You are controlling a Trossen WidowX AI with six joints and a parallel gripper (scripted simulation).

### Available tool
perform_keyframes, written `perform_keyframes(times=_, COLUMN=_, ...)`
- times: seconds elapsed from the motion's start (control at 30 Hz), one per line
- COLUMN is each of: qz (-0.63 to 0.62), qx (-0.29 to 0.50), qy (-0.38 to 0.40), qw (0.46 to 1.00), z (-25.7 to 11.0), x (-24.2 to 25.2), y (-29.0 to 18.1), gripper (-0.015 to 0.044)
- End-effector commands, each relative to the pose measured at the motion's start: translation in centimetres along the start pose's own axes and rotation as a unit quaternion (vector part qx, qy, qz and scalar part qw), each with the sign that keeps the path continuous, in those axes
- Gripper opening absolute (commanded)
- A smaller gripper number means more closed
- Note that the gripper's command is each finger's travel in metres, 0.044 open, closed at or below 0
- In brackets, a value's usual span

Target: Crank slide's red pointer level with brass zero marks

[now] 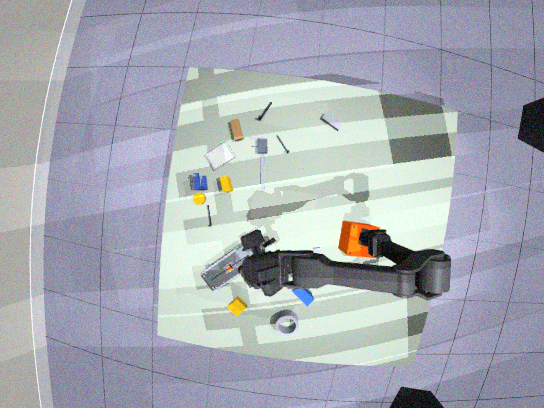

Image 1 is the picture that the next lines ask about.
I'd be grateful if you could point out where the yellow short cylinder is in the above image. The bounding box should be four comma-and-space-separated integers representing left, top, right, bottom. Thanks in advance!
193, 193, 206, 205

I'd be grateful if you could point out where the blue block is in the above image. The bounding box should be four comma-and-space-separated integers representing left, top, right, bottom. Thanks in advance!
292, 289, 314, 306

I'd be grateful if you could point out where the yellow block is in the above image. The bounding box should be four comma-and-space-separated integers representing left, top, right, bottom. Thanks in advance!
228, 296, 247, 317
220, 175, 233, 193

